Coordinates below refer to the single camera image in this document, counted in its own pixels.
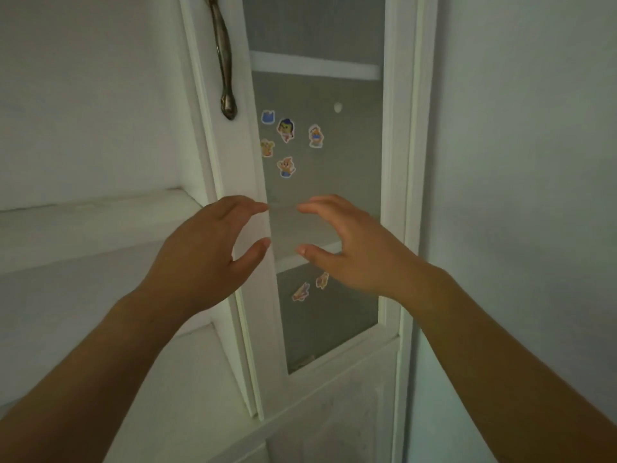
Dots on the person's right hand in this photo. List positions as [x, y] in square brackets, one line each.
[371, 260]

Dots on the person's left hand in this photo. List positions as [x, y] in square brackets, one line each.
[197, 265]

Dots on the person's right middle finger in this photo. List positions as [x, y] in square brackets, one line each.
[337, 199]

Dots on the person's right thumb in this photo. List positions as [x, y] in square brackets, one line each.
[318, 255]

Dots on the person's left thumb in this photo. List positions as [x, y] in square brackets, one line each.
[250, 257]

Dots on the person's left forearm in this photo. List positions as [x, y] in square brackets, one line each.
[82, 380]

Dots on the person's right forearm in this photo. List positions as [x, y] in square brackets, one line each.
[506, 380]

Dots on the small orange cartoon sticker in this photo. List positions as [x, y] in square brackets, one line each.
[322, 280]

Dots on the white shelf behind glass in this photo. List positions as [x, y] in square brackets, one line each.
[313, 66]
[289, 261]

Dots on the slanted orange cartoon sticker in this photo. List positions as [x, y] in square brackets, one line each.
[301, 292]

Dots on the pale cartoon sticker blue base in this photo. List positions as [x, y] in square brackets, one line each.
[286, 167]

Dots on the orange and blue cartoon sticker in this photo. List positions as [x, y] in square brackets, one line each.
[315, 136]

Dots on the dark-headed cartoon figure sticker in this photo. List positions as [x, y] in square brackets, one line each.
[286, 130]

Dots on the small yellow cartoon sticker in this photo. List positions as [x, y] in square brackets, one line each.
[267, 147]

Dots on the white glass-paned cabinet door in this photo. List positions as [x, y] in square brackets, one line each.
[241, 159]

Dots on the small blue sticker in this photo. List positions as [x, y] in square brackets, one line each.
[268, 116]

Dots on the white open cabinet shelf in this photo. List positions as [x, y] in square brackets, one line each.
[86, 226]

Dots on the white cabinet frame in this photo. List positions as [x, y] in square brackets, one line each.
[420, 139]

